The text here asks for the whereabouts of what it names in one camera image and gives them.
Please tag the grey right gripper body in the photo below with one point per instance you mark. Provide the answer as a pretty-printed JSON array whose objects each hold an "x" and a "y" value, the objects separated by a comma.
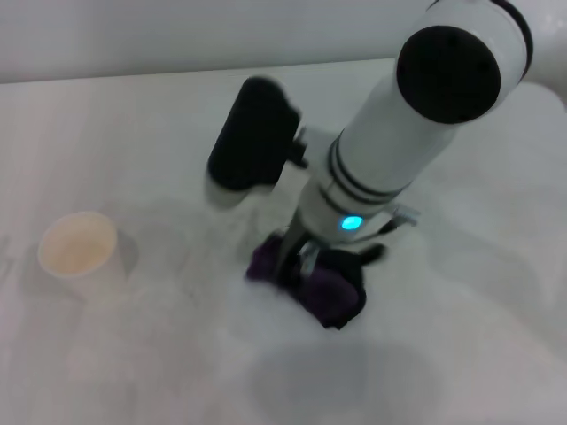
[{"x": 401, "y": 216}]

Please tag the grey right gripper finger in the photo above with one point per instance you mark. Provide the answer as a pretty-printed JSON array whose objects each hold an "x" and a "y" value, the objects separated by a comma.
[
  {"x": 290, "y": 250},
  {"x": 310, "y": 260}
]

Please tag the purple and black rag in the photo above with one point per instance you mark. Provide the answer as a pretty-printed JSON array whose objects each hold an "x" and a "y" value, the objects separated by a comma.
[{"x": 328, "y": 294}]

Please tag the white paper cup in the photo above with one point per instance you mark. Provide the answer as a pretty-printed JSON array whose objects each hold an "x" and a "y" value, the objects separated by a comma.
[{"x": 75, "y": 248}]

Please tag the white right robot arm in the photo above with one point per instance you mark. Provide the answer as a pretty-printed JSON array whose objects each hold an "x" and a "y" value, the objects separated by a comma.
[{"x": 390, "y": 141}]

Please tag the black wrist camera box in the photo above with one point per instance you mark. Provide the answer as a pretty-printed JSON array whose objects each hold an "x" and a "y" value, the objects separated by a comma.
[{"x": 252, "y": 137}]

